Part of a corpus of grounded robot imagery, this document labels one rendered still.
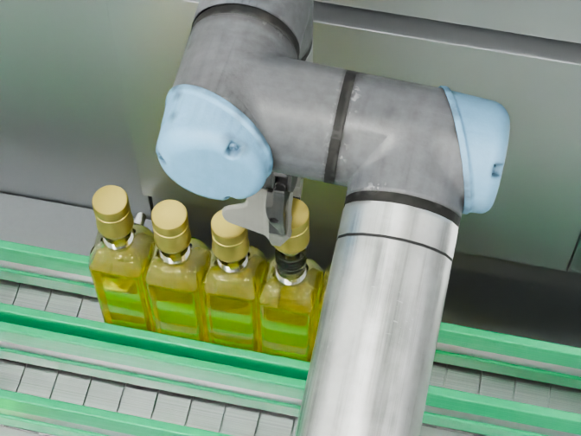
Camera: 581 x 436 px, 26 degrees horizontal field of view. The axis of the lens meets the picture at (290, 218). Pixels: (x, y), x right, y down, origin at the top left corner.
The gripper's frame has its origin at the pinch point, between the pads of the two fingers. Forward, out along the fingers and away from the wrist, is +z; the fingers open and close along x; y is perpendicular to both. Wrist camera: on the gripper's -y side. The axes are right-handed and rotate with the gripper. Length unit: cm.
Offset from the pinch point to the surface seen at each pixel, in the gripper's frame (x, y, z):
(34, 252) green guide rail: -3.2, 29.4, 22.7
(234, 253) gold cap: 1.4, 5.1, 6.0
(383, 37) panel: -12.2, -5.5, -12.1
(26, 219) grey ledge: -11.6, 34.8, 31.2
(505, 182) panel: -12.4, -18.7, 6.6
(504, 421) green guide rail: 3.5, -23.6, 26.9
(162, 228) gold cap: 1.8, 11.7, 3.1
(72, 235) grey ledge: -10.6, 28.8, 31.2
